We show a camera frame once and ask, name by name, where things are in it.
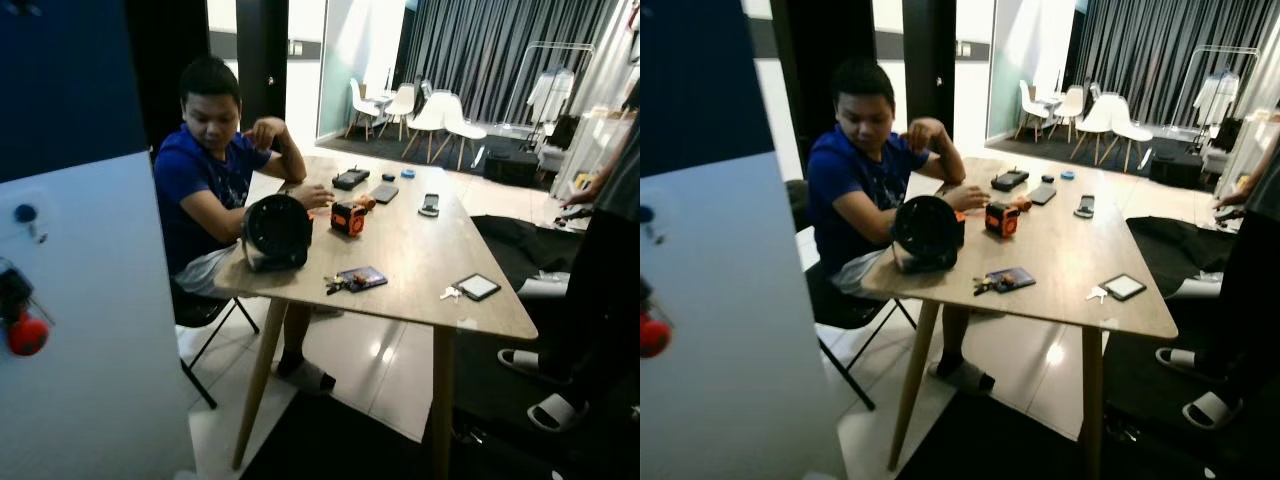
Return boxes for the black round fan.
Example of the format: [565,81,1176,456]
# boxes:
[891,195,966,274]
[242,193,314,273]

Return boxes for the white hanging shirt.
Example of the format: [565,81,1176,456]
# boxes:
[528,68,576,123]
[1193,72,1241,126]

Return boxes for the small black tablet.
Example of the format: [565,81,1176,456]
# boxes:
[1101,273,1148,303]
[454,273,502,303]

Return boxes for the white and navy panel board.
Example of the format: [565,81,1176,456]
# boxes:
[0,0,196,480]
[640,0,849,480]

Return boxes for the blue wallet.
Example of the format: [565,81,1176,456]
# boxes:
[985,266,1037,293]
[337,266,389,292]

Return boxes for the black rug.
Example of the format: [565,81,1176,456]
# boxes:
[318,130,561,186]
[985,132,1221,188]

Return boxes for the black door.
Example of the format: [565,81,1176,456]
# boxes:
[235,0,289,126]
[903,0,957,129]
[125,0,211,151]
[770,0,876,166]

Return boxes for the dark grey curtain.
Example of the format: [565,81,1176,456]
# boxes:
[395,0,621,126]
[1065,0,1280,126]

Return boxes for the white chair wooden legs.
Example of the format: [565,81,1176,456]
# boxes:
[383,82,418,136]
[1073,92,1119,163]
[440,92,488,169]
[1108,94,1156,171]
[348,78,386,139]
[1053,84,1088,138]
[1018,80,1056,141]
[403,90,451,161]

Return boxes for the red and black hanging item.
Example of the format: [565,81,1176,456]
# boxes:
[640,280,673,359]
[0,258,53,358]

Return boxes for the black case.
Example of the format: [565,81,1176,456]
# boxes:
[484,148,541,186]
[1148,150,1206,188]

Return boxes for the seated man in blue shirt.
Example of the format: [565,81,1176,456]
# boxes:
[153,55,338,396]
[807,55,996,394]

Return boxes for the black folding chair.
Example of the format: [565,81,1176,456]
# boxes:
[790,180,916,411]
[170,280,261,409]

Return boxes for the orange black cube device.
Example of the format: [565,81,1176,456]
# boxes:
[331,202,367,238]
[985,202,1021,239]

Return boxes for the wooden table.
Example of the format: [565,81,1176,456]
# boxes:
[862,157,1179,476]
[213,155,539,480]

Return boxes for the black floor mat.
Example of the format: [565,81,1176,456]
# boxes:
[890,330,1280,480]
[240,330,641,480]

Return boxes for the metal clothes rack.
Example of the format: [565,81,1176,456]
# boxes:
[505,42,596,136]
[1170,45,1259,136]

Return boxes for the white shelf unit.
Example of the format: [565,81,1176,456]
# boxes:
[552,105,631,196]
[1215,108,1280,196]

